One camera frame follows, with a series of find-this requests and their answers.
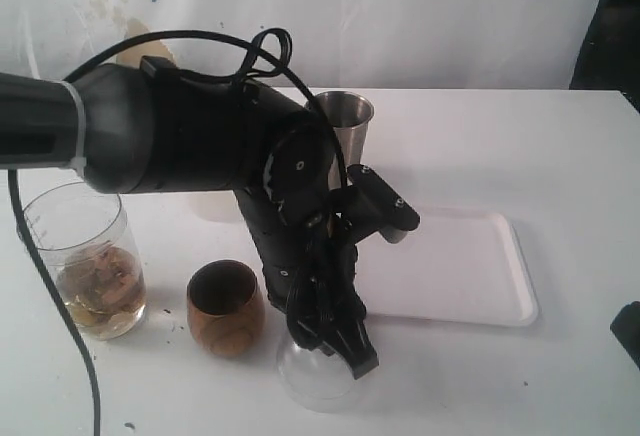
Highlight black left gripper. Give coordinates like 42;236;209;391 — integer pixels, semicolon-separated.
269;225;378;380

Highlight dark curtain at right edge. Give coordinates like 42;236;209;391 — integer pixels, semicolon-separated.
569;0;639;108

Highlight clear dome shaker lid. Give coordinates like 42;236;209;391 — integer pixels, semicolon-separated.
276;332;357;406

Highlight brown wooden cup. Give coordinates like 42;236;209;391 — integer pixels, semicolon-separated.
186;260;265;358

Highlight stainless steel cup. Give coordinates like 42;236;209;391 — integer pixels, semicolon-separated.
302;91;374;196

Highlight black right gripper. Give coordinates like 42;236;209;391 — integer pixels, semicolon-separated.
610;301;640;368

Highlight gold coins and brown cubes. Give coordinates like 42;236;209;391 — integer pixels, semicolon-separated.
56;246;146;340

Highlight translucent plastic container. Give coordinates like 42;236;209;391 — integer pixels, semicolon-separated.
187;191;242;223

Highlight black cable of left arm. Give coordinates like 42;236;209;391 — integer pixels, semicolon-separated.
6;28;351;436

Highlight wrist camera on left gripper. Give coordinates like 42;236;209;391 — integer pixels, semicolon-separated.
342;164;420;244

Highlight white rectangular tray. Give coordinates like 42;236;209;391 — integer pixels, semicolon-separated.
355;208;538;327

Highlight clear plastic shaker cup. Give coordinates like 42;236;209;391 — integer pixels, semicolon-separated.
24;183;146;340

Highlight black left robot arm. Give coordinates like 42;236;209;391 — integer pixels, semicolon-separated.
1;57;379;378

